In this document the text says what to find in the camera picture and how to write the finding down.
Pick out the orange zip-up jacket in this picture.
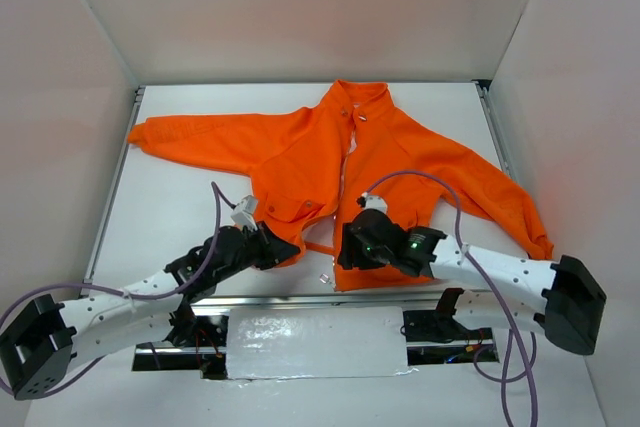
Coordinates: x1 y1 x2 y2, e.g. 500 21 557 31
128 80 553 260

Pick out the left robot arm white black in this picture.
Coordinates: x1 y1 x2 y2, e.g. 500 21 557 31
1 224 300 401

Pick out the white foil-wrapped block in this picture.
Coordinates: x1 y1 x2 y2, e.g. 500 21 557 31
226 306 410 380

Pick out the aluminium frame rail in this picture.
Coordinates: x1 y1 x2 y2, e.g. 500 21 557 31
89 79 557 309

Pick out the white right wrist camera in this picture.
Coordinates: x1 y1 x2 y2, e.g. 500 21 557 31
357 192 388 214

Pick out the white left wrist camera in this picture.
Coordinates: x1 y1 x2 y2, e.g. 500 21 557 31
231 195 259 231

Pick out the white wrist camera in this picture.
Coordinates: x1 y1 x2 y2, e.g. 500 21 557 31
231 195 259 231
357 192 388 214

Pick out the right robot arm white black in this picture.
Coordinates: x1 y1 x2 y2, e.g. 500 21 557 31
339 209 607 356

